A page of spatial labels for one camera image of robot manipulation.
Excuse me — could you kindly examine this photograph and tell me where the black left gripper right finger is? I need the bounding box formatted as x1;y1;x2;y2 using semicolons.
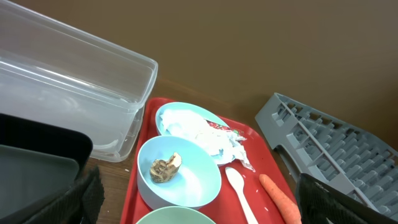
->
295;173;397;224

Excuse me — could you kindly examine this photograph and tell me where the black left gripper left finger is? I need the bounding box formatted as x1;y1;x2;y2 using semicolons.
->
1;166;104;224

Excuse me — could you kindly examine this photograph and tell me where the orange carrot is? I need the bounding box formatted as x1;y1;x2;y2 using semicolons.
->
259;174;302;224

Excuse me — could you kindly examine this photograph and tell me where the brown food scrap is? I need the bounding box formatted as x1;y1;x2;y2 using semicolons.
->
150;152;182;183

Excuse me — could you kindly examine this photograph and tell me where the white plastic spoon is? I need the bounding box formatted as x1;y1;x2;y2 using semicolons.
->
225;167;258;224

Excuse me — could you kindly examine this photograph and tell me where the light green bowl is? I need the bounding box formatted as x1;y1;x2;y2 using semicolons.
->
136;206;215;224

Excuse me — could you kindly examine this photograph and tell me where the light blue bowl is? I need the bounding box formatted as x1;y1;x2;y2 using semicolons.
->
137;136;221;210

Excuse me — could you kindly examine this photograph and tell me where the white tissue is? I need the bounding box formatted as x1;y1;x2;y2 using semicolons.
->
159;109;256;172

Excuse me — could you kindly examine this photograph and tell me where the red snack wrapper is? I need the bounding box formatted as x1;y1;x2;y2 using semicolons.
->
206;120;243;135

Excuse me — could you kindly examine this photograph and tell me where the light blue plate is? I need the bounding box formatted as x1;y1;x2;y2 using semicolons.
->
155;101;239;166

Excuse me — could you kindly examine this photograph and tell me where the grey dishwasher rack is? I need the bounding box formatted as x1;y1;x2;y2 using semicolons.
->
255;93;397;220

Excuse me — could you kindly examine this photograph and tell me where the clear plastic waste bin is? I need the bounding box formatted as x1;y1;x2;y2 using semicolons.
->
1;1;159;162

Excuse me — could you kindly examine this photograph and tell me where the black plastic tray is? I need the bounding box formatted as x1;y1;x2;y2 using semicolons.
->
1;114;93;218

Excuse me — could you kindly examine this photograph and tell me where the red serving tray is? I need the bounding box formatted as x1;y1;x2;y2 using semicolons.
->
121;115;295;224

